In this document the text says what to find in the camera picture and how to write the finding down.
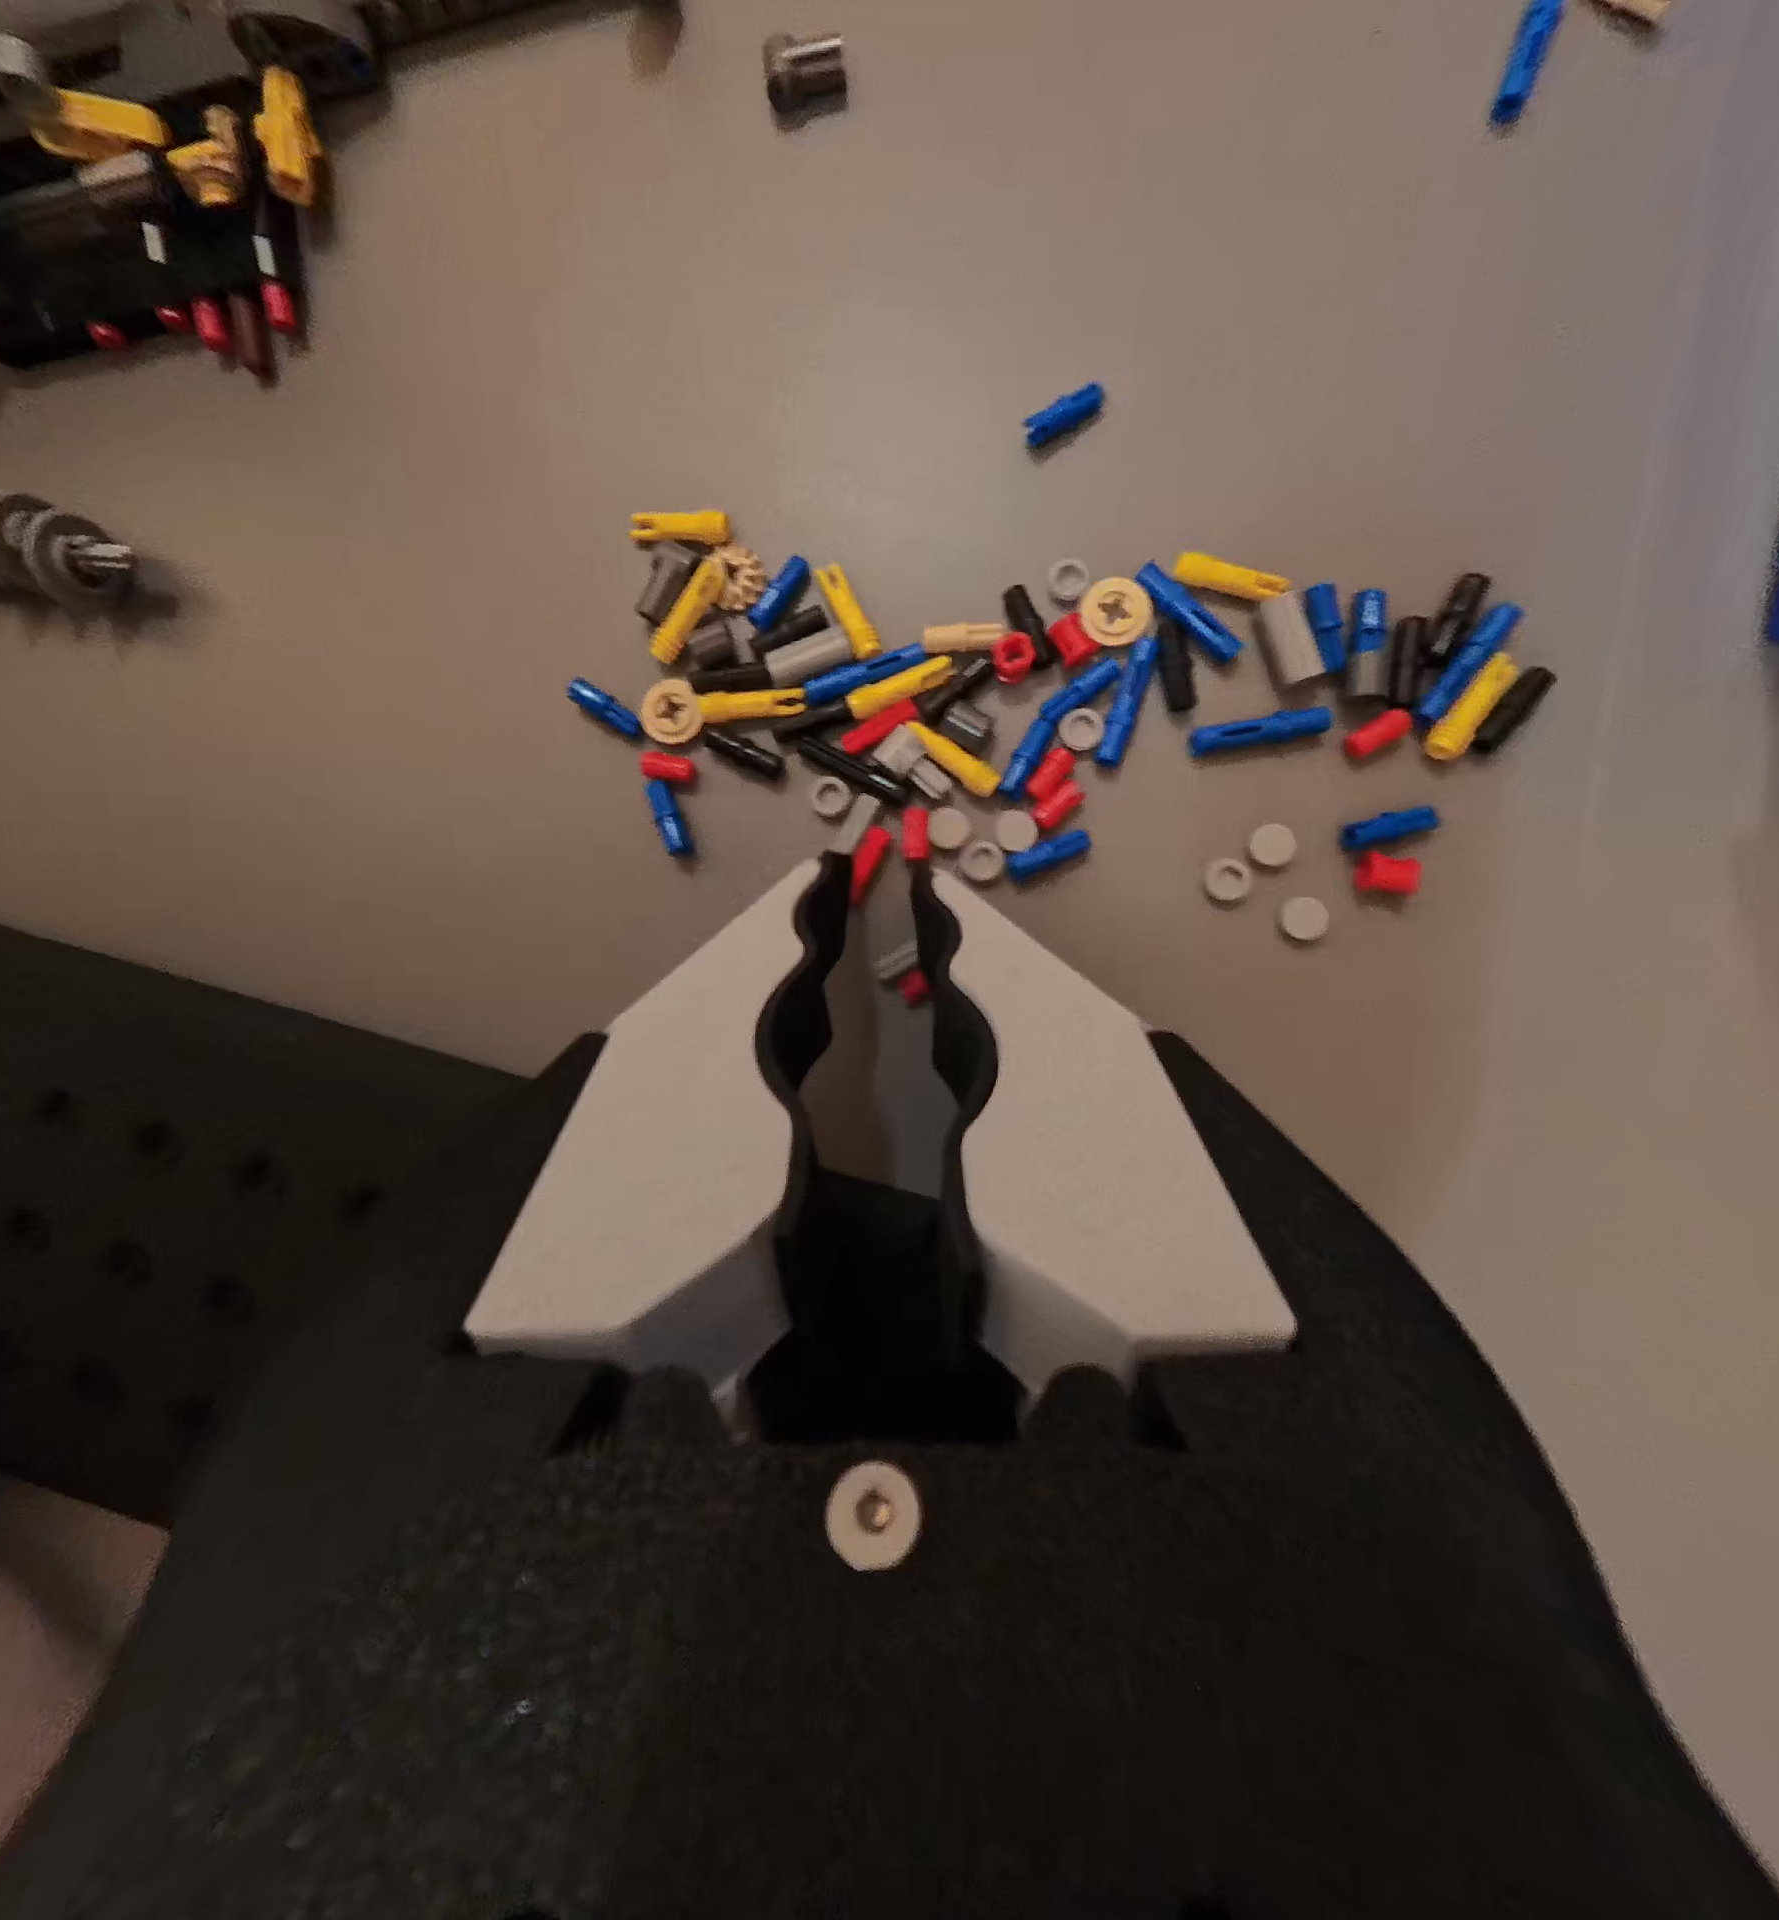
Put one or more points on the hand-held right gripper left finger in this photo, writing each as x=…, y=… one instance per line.
x=634, y=1185

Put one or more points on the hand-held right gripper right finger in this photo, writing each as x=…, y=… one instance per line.
x=1130, y=1185

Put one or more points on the pile of colourful lego pieces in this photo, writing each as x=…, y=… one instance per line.
x=1258, y=733

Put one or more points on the grey lego axle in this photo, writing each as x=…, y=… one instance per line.
x=108, y=567

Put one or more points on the grey lego pulley disc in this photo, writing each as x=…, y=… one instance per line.
x=66, y=550
x=6, y=537

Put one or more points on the partly built lego chassis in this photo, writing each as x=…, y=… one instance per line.
x=78, y=271

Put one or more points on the dark grey lego connector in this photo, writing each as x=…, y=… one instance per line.
x=804, y=72

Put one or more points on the tan lego pin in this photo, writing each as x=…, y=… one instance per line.
x=1632, y=9

